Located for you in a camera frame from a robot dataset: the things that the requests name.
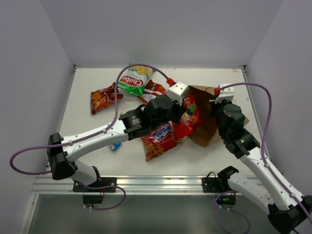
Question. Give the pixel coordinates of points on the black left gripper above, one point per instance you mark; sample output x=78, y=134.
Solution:
x=179, y=110

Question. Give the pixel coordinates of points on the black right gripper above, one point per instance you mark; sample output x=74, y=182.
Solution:
x=214, y=105

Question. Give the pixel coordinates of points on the red snack bag with vegetables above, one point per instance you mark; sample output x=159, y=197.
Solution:
x=189, y=120

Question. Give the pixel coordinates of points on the brown paper bag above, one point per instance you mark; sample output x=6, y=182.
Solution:
x=204, y=122

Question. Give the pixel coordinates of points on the red candy bag blue label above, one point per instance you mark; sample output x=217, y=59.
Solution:
x=159, y=141

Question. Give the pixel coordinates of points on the dark red white snack bag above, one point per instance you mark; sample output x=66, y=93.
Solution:
x=151, y=91

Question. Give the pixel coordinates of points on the green white Chuba snack bag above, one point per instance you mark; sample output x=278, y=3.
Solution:
x=134, y=79

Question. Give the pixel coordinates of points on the blue white candy bar wrapper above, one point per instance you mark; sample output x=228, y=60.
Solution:
x=113, y=147

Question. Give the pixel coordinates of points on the orange Doritos chip bag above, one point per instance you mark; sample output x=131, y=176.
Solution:
x=102, y=98

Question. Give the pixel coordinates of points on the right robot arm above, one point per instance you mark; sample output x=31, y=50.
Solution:
x=285, y=206

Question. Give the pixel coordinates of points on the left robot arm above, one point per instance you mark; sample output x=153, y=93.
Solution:
x=64, y=151

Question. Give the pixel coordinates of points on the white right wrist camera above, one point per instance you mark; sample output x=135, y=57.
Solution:
x=221, y=93

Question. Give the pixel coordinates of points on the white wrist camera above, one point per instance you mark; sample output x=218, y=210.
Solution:
x=221, y=93
x=178, y=91

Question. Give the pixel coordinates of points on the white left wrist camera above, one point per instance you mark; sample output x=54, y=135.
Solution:
x=178, y=91

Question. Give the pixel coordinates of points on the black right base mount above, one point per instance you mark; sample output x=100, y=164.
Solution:
x=217, y=184

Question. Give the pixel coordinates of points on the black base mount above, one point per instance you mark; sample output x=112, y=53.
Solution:
x=93, y=197
x=217, y=184

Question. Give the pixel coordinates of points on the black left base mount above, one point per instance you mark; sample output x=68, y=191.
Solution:
x=93, y=197

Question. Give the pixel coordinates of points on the aluminium mounting rail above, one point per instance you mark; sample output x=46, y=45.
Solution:
x=133, y=185

